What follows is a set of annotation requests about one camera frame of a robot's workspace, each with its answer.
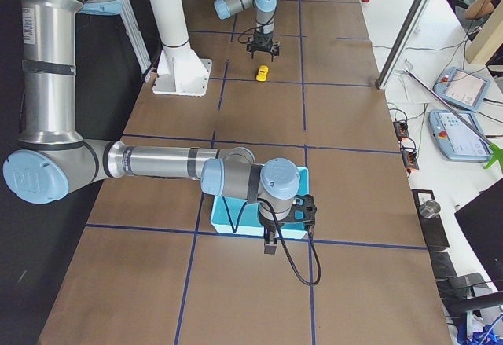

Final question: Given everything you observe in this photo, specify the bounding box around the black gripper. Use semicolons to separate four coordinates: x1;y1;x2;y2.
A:
259;207;293;254
246;32;281;61

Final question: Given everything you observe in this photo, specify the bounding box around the yellow beetle toy car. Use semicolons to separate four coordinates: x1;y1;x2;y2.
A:
255;64;269;82

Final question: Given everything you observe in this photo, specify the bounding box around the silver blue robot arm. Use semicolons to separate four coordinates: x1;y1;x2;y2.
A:
1;0;257;272
214;0;280;58

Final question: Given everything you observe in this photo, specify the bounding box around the turquoise plastic bin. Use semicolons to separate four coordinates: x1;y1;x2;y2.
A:
210;166;311;241

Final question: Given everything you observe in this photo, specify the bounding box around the metal cup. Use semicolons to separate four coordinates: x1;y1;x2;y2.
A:
418;200;441;219

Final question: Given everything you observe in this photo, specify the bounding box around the orange black connector strip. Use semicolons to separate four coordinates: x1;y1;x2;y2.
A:
393;119;420;174

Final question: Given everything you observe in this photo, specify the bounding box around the far teach pendant tablet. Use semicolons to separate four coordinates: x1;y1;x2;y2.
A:
433;67;490;112

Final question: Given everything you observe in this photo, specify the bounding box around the black laptop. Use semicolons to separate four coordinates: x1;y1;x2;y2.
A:
455;179;502;284

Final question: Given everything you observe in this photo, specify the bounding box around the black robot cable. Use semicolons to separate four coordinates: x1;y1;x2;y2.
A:
222;195;322;286

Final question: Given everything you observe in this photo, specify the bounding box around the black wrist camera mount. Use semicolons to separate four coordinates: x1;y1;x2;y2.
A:
292;194;317;231

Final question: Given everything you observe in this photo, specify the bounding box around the white pedestal column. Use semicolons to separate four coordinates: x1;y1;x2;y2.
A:
149;0;212;97

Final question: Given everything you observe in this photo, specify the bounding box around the aluminium frame post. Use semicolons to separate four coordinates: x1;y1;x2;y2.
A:
376;0;430;90

